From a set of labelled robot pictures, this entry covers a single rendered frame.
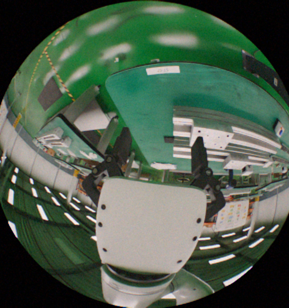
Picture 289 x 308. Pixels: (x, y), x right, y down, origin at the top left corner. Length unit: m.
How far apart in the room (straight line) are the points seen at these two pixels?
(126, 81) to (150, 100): 0.13
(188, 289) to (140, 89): 0.58
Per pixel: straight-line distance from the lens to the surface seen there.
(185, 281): 0.21
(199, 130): 0.35
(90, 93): 1.35
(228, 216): 3.75
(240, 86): 0.45
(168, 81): 0.38
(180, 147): 0.51
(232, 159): 0.58
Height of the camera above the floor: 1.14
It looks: 26 degrees down
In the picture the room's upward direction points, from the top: 166 degrees counter-clockwise
